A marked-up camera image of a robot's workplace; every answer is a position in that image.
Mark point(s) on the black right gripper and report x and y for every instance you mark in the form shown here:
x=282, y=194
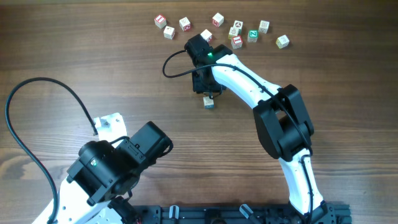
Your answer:
x=197, y=86

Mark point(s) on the blue side wooden block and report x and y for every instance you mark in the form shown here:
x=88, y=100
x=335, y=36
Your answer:
x=208, y=102

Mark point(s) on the red U snail block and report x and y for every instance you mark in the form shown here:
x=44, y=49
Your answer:
x=206, y=35

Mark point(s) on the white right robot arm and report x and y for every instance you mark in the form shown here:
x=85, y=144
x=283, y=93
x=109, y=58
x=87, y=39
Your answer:
x=283, y=125

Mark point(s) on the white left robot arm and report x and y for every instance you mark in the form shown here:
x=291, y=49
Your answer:
x=104, y=171

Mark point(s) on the red I block middle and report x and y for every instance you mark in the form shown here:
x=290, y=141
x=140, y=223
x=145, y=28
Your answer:
x=236, y=42

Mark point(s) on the red i block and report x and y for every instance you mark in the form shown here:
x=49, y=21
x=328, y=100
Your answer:
x=236, y=42
x=160, y=21

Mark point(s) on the yellow side wooden block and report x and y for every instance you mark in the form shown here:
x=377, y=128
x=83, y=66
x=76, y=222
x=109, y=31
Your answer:
x=233, y=32

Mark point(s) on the number 2 wooden block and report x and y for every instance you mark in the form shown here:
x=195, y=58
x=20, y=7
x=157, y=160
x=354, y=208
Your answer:
x=169, y=32

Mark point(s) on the red O side block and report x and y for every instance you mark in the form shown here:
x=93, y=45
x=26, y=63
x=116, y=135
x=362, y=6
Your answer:
x=185, y=24

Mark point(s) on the red M side block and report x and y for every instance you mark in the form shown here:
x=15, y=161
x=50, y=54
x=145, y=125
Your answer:
x=217, y=19

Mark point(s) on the panda top wooden block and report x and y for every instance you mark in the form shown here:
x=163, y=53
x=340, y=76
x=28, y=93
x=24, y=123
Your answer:
x=238, y=25

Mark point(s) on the green Z top block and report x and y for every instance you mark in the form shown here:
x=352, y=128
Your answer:
x=253, y=35

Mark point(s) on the red I top block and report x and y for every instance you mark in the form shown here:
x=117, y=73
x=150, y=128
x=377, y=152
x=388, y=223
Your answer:
x=160, y=21

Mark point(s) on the yellow edge far block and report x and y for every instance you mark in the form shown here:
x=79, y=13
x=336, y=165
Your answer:
x=263, y=27

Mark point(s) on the yellow C wooden block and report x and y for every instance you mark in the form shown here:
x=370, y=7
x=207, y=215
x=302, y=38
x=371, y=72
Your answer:
x=282, y=41

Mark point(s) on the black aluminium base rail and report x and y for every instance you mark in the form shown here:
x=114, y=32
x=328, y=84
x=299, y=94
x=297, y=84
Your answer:
x=327, y=213

